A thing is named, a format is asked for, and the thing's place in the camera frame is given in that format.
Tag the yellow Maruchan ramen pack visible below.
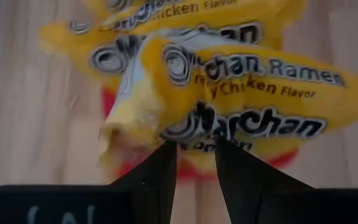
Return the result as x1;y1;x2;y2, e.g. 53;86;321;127
40;20;291;91
39;0;309;43
98;101;331;181
118;32;358;125

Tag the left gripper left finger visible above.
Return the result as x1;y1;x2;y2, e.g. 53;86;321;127
109;141;178;224

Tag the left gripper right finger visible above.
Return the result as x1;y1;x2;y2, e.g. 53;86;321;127
215;139;313;224

